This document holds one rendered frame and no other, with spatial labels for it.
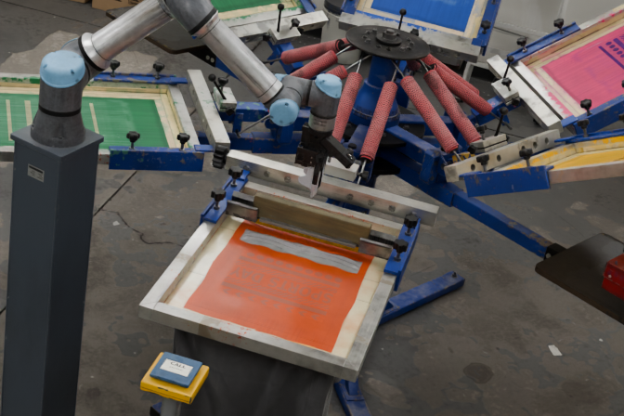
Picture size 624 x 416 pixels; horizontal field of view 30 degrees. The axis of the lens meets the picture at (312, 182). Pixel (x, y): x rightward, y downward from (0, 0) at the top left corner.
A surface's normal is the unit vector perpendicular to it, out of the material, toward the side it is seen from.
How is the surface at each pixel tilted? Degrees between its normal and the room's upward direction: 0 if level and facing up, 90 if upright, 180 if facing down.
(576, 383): 0
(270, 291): 0
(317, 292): 0
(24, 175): 90
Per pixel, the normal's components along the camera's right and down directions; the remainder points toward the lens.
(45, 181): -0.50, 0.33
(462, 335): 0.16, -0.87
